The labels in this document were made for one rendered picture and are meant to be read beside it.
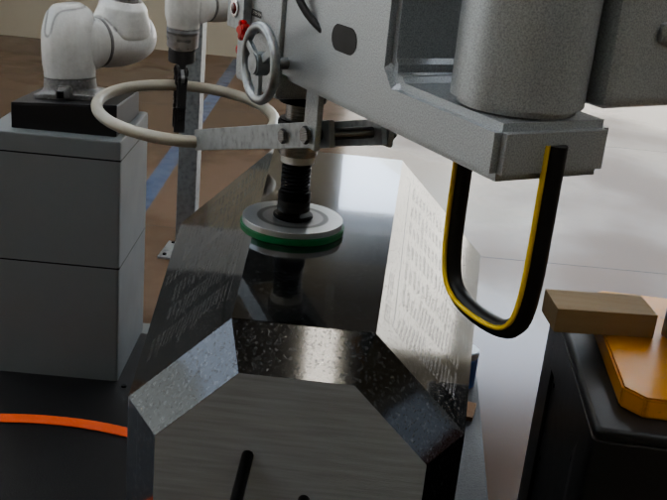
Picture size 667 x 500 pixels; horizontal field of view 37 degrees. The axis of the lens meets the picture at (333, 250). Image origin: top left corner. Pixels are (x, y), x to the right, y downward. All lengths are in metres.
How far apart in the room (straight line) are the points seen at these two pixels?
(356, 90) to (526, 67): 0.37
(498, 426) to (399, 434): 1.58
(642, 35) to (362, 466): 0.81
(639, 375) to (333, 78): 0.76
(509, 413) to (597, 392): 1.44
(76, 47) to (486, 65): 1.89
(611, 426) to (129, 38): 2.00
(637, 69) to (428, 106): 0.30
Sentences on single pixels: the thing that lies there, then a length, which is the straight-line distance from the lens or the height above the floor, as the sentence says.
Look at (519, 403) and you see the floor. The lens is 3.36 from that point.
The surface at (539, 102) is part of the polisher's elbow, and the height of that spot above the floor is 1.31.
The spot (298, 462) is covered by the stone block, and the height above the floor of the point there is 0.65.
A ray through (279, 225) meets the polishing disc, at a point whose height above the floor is 0.89.
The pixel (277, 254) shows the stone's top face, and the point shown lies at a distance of 1.94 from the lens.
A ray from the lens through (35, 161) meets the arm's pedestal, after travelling 3.02.
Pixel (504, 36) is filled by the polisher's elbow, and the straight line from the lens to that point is 1.34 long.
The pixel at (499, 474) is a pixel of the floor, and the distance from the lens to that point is 2.96.
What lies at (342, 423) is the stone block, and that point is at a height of 0.74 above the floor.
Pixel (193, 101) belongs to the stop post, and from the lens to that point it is 4.06.
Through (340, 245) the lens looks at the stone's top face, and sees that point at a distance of 2.02.
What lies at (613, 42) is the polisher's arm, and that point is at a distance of 1.43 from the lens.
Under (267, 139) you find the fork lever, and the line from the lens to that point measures 2.03.
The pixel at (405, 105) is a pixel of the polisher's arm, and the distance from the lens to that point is 1.49.
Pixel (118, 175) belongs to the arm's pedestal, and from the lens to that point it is 2.96.
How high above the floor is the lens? 1.57
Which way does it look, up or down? 21 degrees down
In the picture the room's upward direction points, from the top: 6 degrees clockwise
